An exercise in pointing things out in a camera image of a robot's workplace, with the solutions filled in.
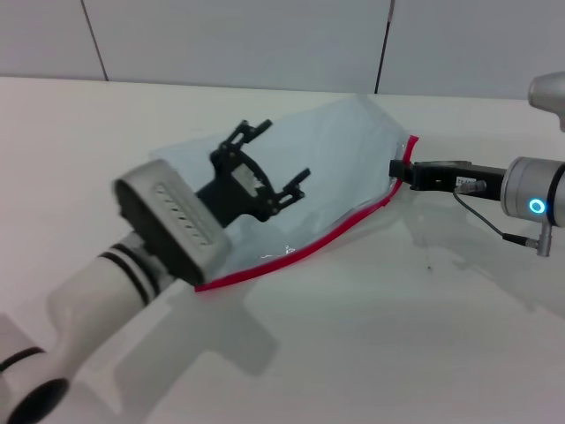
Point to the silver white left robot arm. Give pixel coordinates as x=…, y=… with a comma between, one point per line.
x=88, y=318

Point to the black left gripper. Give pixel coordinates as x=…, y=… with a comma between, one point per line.
x=238, y=194

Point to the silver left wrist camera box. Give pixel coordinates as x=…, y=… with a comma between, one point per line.
x=176, y=212

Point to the red zipper slider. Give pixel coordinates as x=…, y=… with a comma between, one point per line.
x=386, y=203

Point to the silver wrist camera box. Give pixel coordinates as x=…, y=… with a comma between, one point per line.
x=549, y=95
x=176, y=212

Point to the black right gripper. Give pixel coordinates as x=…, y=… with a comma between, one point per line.
x=441, y=176

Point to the clear document bag red zipper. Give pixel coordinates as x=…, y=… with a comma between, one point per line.
x=344, y=146

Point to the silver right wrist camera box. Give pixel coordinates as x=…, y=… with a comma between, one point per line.
x=549, y=95

